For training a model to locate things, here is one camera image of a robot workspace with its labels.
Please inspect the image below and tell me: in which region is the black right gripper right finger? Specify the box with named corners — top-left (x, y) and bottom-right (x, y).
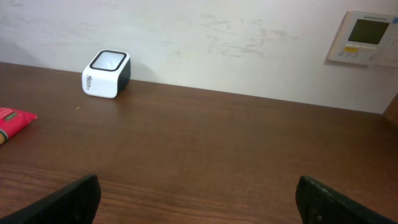
top-left (295, 175), bottom-right (397, 224)

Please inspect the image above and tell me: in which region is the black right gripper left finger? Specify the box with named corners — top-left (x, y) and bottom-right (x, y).
top-left (1, 174), bottom-right (101, 224)

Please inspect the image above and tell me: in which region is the orange pasta packet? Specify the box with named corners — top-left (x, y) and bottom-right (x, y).
top-left (1, 108), bottom-right (37, 144)

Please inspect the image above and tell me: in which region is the white barcode scanner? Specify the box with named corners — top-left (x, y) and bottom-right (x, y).
top-left (81, 50), bottom-right (131, 98)

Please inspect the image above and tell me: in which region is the brown wooden side panel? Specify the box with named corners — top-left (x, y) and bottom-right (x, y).
top-left (382, 94), bottom-right (398, 128)

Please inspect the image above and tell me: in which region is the wall thermostat control panel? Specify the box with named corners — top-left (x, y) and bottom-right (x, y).
top-left (328, 11), bottom-right (397, 68)

